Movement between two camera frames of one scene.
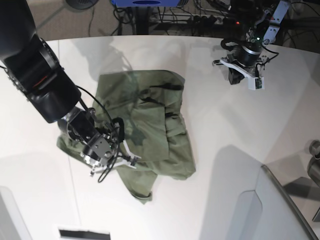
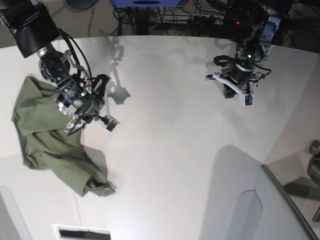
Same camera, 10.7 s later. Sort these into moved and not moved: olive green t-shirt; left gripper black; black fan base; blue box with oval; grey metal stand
Moved: olive green t-shirt; left gripper black
Not moved: grey metal stand; black fan base; blue box with oval
